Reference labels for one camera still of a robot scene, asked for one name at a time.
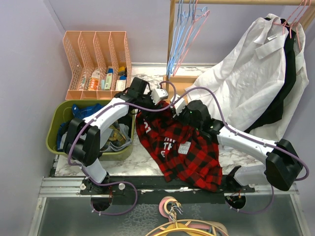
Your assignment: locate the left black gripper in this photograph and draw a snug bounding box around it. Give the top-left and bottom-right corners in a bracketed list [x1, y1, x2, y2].
[138, 91, 162, 119]

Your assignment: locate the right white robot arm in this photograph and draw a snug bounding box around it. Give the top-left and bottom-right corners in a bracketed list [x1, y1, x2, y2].
[173, 98, 303, 192]

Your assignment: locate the pink wire hanger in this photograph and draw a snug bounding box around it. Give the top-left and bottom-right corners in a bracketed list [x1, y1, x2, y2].
[173, 7, 210, 76]

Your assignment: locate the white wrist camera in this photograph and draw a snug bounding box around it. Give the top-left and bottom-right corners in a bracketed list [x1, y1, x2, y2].
[150, 88, 168, 105]
[170, 95, 187, 116]

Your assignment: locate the pile of coloured hangers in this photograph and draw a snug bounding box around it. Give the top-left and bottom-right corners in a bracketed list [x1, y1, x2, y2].
[147, 196, 228, 236]

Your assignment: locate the red black plaid shirt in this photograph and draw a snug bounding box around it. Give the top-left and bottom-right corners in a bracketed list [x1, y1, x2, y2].
[135, 101, 222, 192]

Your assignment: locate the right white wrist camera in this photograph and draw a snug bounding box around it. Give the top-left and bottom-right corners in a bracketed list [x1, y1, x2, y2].
[170, 95, 187, 116]

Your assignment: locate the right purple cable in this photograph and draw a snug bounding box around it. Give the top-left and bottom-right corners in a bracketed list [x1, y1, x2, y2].
[172, 86, 310, 214]

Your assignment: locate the white hanging shirt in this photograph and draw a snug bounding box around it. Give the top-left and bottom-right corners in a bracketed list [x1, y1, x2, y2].
[187, 14, 309, 141]

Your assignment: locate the wooden clothes rack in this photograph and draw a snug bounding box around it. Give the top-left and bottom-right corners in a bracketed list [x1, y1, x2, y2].
[164, 0, 315, 99]

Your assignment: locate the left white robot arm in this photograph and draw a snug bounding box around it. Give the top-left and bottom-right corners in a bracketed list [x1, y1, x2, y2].
[63, 77, 154, 194]

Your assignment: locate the yellow plaid cloth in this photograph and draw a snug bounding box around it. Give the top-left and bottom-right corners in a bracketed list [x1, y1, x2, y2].
[108, 121, 126, 148]

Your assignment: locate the black hanging garment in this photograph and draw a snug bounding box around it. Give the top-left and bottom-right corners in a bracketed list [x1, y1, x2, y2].
[245, 30, 296, 133]

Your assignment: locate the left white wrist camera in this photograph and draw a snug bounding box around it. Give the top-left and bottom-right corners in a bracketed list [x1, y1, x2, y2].
[150, 88, 168, 105]

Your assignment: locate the pink mesh file organizer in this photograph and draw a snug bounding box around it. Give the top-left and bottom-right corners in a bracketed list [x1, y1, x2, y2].
[63, 31, 132, 100]

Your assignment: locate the pink hanger holding shirts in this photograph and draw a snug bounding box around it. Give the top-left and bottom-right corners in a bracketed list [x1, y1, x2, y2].
[273, 0, 315, 52]

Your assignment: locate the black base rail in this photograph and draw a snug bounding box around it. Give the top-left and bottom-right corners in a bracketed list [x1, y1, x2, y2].
[80, 175, 254, 205]

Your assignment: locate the blue cloth in bin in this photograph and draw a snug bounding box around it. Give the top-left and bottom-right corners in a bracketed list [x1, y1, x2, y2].
[57, 103, 103, 152]

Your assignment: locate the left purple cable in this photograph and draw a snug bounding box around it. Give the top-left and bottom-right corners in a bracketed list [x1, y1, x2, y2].
[67, 81, 177, 216]

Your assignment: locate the purple cable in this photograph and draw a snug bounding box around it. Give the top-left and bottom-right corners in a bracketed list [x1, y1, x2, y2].
[67, 81, 177, 216]
[172, 86, 310, 214]

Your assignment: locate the olive green laundry bin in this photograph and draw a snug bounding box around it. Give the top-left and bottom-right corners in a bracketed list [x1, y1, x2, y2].
[46, 99, 133, 161]

